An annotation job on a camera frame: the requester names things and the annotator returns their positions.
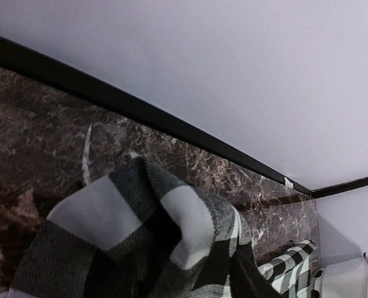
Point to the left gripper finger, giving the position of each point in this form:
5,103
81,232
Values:
245,278

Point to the white plastic laundry bin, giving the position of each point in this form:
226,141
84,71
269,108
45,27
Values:
343,270

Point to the right black frame post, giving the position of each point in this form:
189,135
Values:
339,188

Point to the black white checkered shirt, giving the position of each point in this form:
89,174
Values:
142,232

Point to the black rear table edge strip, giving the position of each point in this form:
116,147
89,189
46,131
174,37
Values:
48,110

